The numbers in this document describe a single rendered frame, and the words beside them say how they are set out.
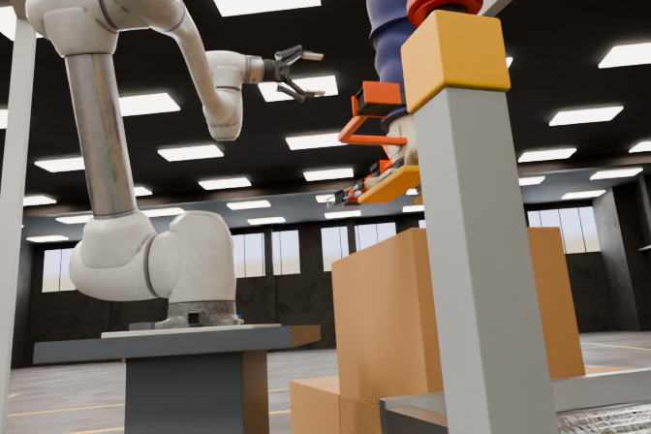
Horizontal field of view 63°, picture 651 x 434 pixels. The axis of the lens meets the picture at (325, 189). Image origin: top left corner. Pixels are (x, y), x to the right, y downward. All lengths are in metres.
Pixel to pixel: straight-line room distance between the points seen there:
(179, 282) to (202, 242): 0.10
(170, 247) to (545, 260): 0.87
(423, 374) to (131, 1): 0.99
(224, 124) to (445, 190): 1.32
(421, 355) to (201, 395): 0.46
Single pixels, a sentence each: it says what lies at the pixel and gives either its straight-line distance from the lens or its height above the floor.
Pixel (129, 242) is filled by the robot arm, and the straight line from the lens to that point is 1.32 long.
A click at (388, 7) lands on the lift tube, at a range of 1.69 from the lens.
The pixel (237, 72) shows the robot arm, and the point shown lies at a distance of 1.77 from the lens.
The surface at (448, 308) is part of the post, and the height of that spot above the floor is 0.75.
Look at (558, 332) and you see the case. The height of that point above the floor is 0.70.
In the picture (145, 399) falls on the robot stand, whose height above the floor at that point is 0.62.
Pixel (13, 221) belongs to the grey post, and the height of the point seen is 1.56.
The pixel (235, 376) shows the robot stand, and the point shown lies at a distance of 1.18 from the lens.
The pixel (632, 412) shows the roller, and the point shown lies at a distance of 1.30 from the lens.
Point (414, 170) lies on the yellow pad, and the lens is 1.38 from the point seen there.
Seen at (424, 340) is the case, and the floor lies 0.70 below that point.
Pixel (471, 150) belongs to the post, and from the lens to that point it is 0.45.
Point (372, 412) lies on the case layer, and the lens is 1.50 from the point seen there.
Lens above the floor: 0.74
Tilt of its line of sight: 14 degrees up
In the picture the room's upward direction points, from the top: 4 degrees counter-clockwise
